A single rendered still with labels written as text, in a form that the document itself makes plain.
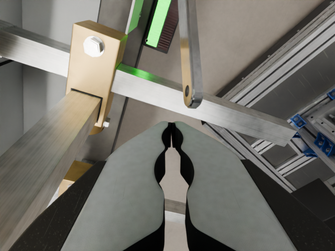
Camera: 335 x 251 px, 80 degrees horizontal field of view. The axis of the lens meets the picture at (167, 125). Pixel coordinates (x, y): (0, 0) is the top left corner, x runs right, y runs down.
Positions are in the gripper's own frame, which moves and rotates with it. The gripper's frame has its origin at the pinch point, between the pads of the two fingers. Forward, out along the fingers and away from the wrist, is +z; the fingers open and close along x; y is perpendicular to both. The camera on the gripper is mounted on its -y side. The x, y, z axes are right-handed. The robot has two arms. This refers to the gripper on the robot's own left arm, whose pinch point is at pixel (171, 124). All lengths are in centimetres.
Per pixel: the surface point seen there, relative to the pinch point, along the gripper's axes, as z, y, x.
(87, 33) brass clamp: 12.5, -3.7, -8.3
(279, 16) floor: 97, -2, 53
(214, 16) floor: 97, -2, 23
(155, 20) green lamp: 26.6, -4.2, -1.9
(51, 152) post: 1.8, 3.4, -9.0
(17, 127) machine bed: 33, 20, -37
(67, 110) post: 7.9, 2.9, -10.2
